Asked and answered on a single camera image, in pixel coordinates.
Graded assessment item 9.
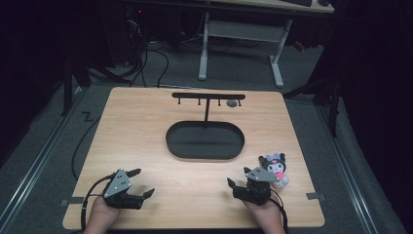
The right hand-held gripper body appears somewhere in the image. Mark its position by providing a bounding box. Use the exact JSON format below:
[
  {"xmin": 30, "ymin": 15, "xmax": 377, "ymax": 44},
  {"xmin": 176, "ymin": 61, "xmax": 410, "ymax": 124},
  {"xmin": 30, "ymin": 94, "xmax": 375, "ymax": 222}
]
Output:
[{"xmin": 232, "ymin": 166, "xmax": 281, "ymax": 207}]

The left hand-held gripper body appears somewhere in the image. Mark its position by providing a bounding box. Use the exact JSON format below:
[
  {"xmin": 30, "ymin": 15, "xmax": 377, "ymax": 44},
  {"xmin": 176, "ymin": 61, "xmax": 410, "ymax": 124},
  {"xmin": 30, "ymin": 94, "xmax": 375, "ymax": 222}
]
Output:
[{"xmin": 102, "ymin": 168, "xmax": 146, "ymax": 211}]

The black and pink plush toy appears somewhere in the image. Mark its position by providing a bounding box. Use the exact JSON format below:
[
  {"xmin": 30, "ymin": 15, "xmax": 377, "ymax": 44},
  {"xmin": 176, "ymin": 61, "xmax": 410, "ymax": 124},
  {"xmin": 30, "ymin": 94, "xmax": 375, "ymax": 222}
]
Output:
[{"xmin": 258, "ymin": 152, "xmax": 290, "ymax": 189}]

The black hook rack with tray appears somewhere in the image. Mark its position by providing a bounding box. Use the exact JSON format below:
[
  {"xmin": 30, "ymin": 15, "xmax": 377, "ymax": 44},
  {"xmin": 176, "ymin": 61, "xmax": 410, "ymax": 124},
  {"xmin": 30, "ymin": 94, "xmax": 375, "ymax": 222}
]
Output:
[{"xmin": 165, "ymin": 92, "xmax": 246, "ymax": 161}]

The person's right hand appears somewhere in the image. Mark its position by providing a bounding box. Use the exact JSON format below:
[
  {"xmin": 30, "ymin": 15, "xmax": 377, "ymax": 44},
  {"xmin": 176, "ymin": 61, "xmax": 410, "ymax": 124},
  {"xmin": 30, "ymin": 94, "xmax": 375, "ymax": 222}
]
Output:
[{"xmin": 242, "ymin": 194, "xmax": 287, "ymax": 234}]

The person's left hand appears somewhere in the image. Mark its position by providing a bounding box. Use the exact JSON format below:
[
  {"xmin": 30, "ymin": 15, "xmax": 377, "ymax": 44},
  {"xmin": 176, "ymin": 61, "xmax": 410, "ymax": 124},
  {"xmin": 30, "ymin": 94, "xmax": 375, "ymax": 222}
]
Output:
[{"xmin": 83, "ymin": 195, "xmax": 122, "ymax": 234}]

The black metal stand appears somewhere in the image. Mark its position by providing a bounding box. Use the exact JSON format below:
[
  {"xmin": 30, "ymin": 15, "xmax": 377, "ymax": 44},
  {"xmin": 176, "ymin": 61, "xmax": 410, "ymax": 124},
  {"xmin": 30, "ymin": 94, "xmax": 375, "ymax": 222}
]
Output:
[
  {"xmin": 282, "ymin": 73, "xmax": 343, "ymax": 138},
  {"xmin": 60, "ymin": 54, "xmax": 131, "ymax": 117}
]

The black keyboard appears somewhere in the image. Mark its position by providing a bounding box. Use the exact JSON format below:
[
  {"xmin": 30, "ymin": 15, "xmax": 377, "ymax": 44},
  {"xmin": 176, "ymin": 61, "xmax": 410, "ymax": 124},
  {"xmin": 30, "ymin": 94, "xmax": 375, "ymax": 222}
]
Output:
[{"xmin": 281, "ymin": 0, "xmax": 314, "ymax": 8}]

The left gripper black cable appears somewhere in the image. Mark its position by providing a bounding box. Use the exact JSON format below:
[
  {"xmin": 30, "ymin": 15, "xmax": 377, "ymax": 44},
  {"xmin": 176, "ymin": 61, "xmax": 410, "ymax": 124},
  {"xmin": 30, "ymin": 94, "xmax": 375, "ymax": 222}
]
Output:
[{"xmin": 79, "ymin": 174, "xmax": 115, "ymax": 234}]

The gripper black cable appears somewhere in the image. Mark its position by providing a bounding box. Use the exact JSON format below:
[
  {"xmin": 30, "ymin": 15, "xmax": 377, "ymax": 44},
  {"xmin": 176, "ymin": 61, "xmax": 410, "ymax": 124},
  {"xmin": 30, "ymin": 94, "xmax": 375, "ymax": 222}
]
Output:
[
  {"xmin": 268, "ymin": 189, "xmax": 290, "ymax": 234},
  {"xmin": 79, "ymin": 174, "xmax": 115, "ymax": 234}
]

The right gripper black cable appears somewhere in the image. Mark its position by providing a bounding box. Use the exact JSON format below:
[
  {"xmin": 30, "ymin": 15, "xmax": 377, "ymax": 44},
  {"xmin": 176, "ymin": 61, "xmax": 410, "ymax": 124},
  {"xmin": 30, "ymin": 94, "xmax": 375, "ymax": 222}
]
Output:
[{"xmin": 268, "ymin": 189, "xmax": 290, "ymax": 234}]

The black floor cable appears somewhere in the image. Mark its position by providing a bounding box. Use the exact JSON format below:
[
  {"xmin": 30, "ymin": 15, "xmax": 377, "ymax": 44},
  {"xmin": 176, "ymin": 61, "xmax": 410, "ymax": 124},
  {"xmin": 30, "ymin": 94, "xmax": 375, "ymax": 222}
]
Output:
[{"xmin": 70, "ymin": 116, "xmax": 102, "ymax": 181}]

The bundle of black cables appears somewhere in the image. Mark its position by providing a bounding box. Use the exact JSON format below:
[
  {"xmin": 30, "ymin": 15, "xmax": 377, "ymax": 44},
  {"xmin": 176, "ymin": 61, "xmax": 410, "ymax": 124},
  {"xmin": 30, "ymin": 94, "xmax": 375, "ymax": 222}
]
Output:
[{"xmin": 125, "ymin": 8, "xmax": 170, "ymax": 90}]

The white metal frame desk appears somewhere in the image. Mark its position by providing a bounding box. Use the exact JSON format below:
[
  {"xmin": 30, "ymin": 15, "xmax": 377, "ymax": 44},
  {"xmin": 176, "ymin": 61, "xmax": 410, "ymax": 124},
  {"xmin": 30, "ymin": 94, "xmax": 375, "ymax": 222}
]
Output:
[{"xmin": 197, "ymin": 0, "xmax": 336, "ymax": 90}]

